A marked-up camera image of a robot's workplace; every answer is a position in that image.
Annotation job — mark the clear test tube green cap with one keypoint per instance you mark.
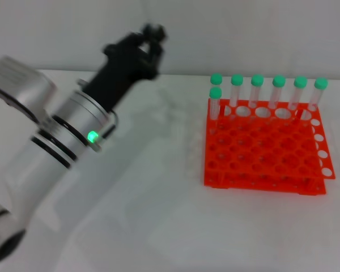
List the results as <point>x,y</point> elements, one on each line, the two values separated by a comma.
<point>320,84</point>
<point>278,82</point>
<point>300,82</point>
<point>257,80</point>
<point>237,80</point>
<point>216,78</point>
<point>215,95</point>

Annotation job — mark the orange test tube rack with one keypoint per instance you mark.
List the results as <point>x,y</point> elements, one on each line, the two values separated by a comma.
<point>258,147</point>

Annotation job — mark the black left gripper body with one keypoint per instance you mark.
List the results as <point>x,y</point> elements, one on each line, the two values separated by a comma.
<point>122,71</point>

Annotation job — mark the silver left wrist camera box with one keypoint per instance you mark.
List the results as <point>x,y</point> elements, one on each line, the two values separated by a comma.
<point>20,82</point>

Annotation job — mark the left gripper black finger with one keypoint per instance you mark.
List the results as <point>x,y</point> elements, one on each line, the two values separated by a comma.
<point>150,31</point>
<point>161,35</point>

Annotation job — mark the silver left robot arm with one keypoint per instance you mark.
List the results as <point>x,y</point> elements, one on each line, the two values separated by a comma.
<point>45,158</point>

